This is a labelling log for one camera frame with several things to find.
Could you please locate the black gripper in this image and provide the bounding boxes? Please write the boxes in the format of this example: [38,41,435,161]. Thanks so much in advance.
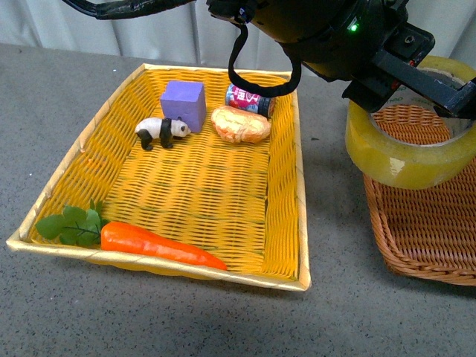
[341,20,476,120]

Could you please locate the brown wicker basket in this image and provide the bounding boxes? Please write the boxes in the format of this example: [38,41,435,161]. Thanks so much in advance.
[362,103,476,287]

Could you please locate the yellow wicker basket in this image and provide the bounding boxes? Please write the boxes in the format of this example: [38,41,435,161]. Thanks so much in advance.
[7,64,311,291]

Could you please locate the small red drink can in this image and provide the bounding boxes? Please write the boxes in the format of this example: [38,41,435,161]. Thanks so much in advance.
[225,84,275,118]

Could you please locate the orange toy bread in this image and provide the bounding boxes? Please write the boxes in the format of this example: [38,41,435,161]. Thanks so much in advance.
[210,106,271,144]

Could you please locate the grey curtain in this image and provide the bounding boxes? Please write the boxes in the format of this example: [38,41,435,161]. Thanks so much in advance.
[1,1,475,68]

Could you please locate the purple foam cube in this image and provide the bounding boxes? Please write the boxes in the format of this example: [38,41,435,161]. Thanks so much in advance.
[160,80,206,133]

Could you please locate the toy panda figure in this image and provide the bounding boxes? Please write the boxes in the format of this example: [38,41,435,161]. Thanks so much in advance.
[135,117,191,151]

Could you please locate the toy carrot with leaves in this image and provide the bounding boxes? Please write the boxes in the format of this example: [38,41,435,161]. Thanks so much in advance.
[35,201,228,271]

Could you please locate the black sleeved cable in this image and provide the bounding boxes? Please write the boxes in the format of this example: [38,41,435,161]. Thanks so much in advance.
[62,0,302,98]

